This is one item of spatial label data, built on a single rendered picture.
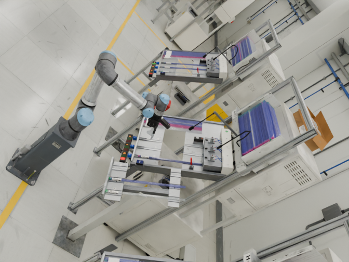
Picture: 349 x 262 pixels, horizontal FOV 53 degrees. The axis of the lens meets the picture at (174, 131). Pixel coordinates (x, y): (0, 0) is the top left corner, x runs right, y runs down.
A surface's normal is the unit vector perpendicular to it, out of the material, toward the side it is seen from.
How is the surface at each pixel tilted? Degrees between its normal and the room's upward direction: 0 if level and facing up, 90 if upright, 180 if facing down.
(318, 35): 90
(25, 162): 90
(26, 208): 0
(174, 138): 90
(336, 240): 90
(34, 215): 0
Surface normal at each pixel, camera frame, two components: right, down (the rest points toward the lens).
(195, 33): -0.09, 0.58
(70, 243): 0.74, -0.51
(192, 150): 0.10, -0.80
